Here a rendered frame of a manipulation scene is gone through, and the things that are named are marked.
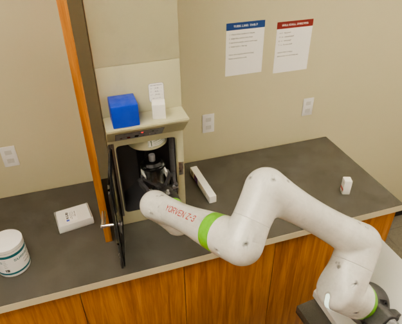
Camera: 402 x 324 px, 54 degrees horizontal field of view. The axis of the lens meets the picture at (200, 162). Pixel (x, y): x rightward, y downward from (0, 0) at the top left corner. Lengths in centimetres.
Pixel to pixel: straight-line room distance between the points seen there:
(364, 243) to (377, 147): 177
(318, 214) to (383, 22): 159
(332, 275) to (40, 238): 128
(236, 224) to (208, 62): 119
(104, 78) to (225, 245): 79
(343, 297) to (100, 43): 115
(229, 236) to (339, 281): 41
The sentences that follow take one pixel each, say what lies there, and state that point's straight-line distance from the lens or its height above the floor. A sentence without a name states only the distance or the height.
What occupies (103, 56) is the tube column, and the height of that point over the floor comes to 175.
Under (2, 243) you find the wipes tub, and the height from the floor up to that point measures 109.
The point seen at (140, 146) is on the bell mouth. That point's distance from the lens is 172.
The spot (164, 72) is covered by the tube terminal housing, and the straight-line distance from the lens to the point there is 157.
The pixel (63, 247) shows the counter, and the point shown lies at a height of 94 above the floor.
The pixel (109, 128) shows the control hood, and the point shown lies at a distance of 152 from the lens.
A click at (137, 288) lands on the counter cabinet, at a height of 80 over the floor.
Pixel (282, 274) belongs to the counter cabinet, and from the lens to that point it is 214.
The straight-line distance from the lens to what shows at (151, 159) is 173.
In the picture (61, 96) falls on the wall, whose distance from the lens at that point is 202.
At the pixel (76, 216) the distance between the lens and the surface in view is 197.
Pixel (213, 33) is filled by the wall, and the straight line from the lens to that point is 205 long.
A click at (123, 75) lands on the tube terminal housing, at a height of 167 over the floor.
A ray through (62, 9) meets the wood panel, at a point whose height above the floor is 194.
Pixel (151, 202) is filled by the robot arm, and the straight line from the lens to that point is 136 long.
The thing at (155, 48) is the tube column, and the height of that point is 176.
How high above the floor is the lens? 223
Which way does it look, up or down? 34 degrees down
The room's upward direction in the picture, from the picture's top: 1 degrees counter-clockwise
